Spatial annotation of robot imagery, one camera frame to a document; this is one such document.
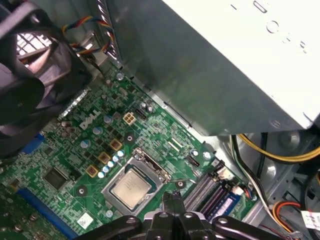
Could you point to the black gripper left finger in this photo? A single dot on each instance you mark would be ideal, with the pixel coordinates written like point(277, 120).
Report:
point(165, 225)

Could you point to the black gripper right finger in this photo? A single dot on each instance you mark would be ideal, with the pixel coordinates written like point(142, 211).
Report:
point(190, 227)

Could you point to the silver CPU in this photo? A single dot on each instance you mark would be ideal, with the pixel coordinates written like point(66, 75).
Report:
point(131, 190)

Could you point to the CPU socket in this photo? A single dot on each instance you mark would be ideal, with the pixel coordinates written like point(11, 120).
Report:
point(108, 193)

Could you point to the black RAM slot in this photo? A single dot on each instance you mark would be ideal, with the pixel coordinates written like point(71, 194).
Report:
point(200, 190)

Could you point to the black RAM stick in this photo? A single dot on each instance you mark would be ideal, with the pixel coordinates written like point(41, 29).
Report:
point(226, 206)

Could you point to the metal socket cover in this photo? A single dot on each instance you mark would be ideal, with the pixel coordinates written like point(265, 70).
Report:
point(151, 162)

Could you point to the green motherboard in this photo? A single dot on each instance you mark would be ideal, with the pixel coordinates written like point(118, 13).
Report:
point(155, 130)

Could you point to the black PC case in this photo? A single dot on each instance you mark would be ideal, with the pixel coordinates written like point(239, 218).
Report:
point(282, 185)

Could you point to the blue expansion slot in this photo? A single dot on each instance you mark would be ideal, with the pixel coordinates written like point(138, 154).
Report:
point(50, 215)

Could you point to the grey power supply unit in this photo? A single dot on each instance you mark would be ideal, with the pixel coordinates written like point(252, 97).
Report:
point(200, 82)

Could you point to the blue port connector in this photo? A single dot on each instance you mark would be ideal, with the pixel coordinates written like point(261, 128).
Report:
point(35, 145)

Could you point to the black case fan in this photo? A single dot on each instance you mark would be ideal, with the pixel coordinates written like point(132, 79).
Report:
point(22, 105)

